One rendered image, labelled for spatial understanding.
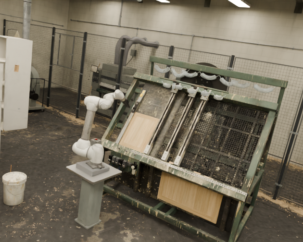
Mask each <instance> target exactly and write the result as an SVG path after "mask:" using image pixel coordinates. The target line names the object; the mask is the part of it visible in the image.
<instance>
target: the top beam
mask: <svg viewBox="0 0 303 242"><path fill-rule="evenodd" d="M133 77H134V79H137V80H138V81H141V82H145V83H149V84H153V85H158V86H162V87H163V84H164V83H167V84H170V85H171V84H172V83H173V81H169V80H165V79H160V78H159V77H156V76H152V75H147V74H143V73H138V72H135V74H134V76H133ZM172 85H173V84H172ZM172 85H171V87H170V88H171V89H172ZM181 86H182V87H183V88H182V89H181V90H178V91H183V92H187V88H188V89H189V88H190V89H191V87H192V86H191V85H187V84H182V83H181ZM184 86H185V87H184ZM202 91H204V88H201V87H199V89H198V91H197V93H196V95H199V96H202V95H201V92H202ZM213 94H214V95H218V96H222V97H223V96H225V97H223V99H222V100H221V101H225V102H229V103H233V104H237V105H241V106H245V107H250V108H253V109H259V110H263V111H267V112H269V111H275V112H276V113H277V110H278V103H273V102H269V101H264V100H260V99H256V98H251V97H245V96H241V95H236V94H232V93H229V94H227V93H222V92H218V91H214V90H212V91H211V93H210V95H209V98H213V99H214V95H213Z"/></svg>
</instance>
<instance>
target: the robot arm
mask: <svg viewBox="0 0 303 242"><path fill-rule="evenodd" d="M115 99H119V100H120V101H122V102H123V106H125V107H129V108H130V106H129V101H128V98H126V97H125V96H124V94H123V92H122V91H121V90H119V89H117V90H115V92H114V93H108V94H105V95H104V96H103V98H99V97H95V96H88V97H85V99H84V104H85V105H86V106H87V114H86V118H85V123H84V127H83V132H82V136H81V138H80V139H79V140H78V142H75V143H74V144H73V147H72V151H73V152H74V153H75V154H77V155H79V156H82V157H87V158H89V159H90V161H89V162H86V164H88V165H89V166H90V167H91V168H92V169H97V168H99V169H102V168H104V167H105V166H104V165H102V160H103V155H104V149H103V146H102V145H100V144H94V145H93V146H90V141H89V137H90V133H91V129H92V125H93V120H94V116H95V112H96V111H97V109H102V110H106V109H108V108H110V107H111V105H112V104H113V102H114V100H115ZM124 104H125V105H124Z"/></svg>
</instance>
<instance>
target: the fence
mask: <svg viewBox="0 0 303 242"><path fill-rule="evenodd" d="M143 91H144V90H143ZM143 91H142V92H143ZM142 94H143V96H142V97H139V99H138V100H137V101H138V102H139V104H138V106H137V108H136V110H135V112H136V111H137V109H138V108H139V106H140V104H141V102H142V100H143V98H144V96H145V94H146V90H145V92H144V93H142ZM135 112H134V113H131V114H130V116H129V117H128V119H127V121H126V123H125V125H124V127H123V129H122V131H121V133H120V134H119V136H118V138H117V140H116V142H115V143H117V144H119V143H120V141H121V139H122V137H123V135H124V133H125V131H126V129H127V127H128V125H129V123H130V122H131V120H132V118H133V116H134V114H135Z"/></svg>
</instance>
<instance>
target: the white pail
mask: <svg viewBox="0 0 303 242"><path fill-rule="evenodd" d="M11 168H12V165H11ZM26 179H27V176H26V174H24V173H22V172H11V171H10V172H9V173H6V174H4V175H3V177H2V182H3V202H4V204H6V205H9V206H15V205H18V204H21V203H22V202H23V198H24V190H25V182H26Z"/></svg>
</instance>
